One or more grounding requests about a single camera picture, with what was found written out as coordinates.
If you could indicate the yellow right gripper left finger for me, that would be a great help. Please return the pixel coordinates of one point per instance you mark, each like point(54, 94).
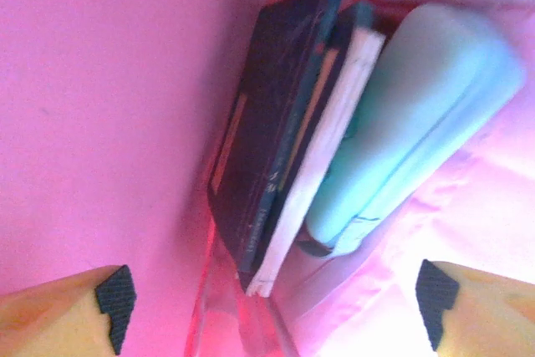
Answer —
point(50, 323)

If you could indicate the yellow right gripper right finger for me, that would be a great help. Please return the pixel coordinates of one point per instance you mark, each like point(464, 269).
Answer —
point(493, 319)

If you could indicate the pink backpack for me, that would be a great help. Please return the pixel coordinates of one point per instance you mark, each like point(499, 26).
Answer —
point(104, 123)

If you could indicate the pale green pencil case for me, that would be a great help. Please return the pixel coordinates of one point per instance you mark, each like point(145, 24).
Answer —
point(418, 123)

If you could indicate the yellow book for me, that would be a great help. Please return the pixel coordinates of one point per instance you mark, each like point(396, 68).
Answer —
point(310, 112)

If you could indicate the navy book with gold title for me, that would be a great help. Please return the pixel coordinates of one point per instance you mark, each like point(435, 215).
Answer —
point(259, 123)

